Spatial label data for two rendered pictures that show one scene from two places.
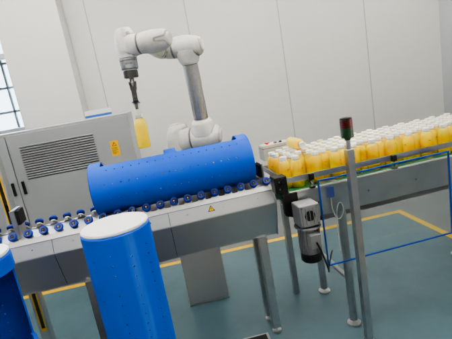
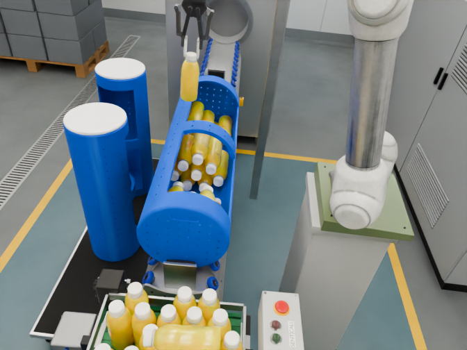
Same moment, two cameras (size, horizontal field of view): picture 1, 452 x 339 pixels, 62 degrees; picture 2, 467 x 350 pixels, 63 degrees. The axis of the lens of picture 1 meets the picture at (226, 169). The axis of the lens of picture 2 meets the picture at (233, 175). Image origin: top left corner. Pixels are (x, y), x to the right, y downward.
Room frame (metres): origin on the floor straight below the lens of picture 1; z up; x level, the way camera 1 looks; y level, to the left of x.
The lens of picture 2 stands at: (2.39, -0.88, 1.99)
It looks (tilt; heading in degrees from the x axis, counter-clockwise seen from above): 39 degrees down; 98
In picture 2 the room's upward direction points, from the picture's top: 6 degrees clockwise
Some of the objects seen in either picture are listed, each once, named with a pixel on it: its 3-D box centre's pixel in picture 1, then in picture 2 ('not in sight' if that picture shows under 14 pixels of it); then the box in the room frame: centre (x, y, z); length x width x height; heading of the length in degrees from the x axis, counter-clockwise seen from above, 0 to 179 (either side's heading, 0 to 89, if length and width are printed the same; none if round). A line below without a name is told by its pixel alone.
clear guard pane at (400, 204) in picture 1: (389, 208); not in sight; (1.99, -0.86, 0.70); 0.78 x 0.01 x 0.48; 99
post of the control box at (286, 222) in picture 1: (286, 227); not in sight; (2.47, -0.35, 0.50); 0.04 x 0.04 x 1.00; 9
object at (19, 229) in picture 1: (19, 222); (215, 82); (1.94, 1.12, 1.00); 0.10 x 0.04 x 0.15; 9
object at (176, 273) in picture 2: (259, 173); (180, 274); (2.15, -0.19, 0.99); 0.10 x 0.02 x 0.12; 9
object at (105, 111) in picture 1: (98, 113); not in sight; (3.69, 1.11, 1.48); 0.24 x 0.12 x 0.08; 105
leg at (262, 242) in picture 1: (269, 285); not in sight; (2.07, -0.14, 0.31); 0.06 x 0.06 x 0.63; 9
